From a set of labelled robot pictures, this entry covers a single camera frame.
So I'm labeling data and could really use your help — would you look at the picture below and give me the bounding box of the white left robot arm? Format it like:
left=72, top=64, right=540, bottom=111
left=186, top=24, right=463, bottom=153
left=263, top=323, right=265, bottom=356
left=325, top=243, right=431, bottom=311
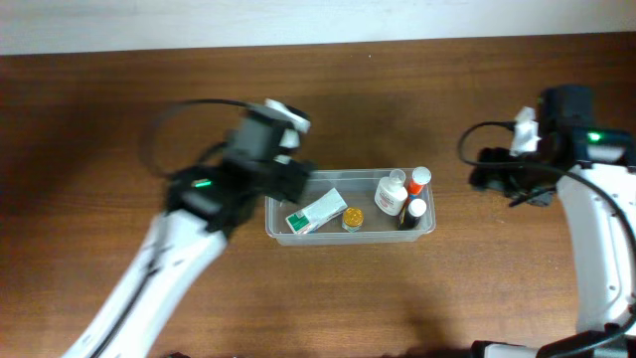
left=65, top=157, right=314, bottom=357

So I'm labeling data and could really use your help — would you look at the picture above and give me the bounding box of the white bottle pink label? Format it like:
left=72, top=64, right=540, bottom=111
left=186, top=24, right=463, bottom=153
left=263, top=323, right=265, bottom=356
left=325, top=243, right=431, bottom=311
left=375, top=169, right=408, bottom=217

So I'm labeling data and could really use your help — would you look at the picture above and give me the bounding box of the green white medicine box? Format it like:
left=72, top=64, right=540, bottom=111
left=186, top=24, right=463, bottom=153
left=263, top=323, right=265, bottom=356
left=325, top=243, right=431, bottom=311
left=285, top=188, right=348, bottom=235

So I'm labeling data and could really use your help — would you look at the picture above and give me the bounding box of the orange tube white cap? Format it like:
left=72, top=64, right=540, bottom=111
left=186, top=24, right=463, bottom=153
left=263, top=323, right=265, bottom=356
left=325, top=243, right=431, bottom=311
left=406, top=166, right=432, bottom=197

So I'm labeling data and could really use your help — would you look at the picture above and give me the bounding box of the gold lid balm jar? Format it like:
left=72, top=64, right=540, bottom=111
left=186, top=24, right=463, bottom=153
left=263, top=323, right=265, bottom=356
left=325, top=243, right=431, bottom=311
left=342, top=207, right=364, bottom=233

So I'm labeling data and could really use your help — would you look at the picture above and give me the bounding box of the dark bottle white cap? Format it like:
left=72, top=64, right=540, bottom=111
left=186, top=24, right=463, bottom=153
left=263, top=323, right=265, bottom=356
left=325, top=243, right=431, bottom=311
left=398, top=198, right=427, bottom=231

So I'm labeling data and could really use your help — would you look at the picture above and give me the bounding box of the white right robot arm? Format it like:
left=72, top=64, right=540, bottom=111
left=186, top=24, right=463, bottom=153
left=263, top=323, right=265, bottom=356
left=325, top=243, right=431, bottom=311
left=457, top=85, right=635, bottom=357

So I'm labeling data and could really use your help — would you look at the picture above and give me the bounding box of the clear plastic container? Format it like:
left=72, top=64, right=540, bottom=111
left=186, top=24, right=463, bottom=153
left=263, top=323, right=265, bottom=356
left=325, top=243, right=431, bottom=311
left=264, top=168, right=436, bottom=246

